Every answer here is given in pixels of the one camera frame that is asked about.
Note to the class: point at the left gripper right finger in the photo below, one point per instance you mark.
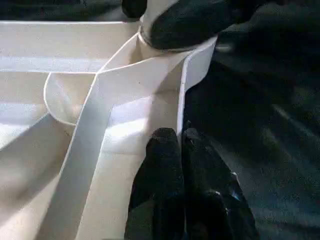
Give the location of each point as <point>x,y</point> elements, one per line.
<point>212,200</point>

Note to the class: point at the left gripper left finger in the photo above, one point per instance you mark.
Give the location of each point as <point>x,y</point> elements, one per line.
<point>160,187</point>

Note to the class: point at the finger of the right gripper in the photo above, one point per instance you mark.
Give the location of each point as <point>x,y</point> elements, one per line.
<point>195,22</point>
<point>133,7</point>

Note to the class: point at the white plastic table leg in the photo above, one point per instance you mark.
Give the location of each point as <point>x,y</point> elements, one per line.
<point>147,27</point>

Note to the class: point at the white plastic table top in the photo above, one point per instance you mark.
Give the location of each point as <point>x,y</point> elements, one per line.
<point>75,150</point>

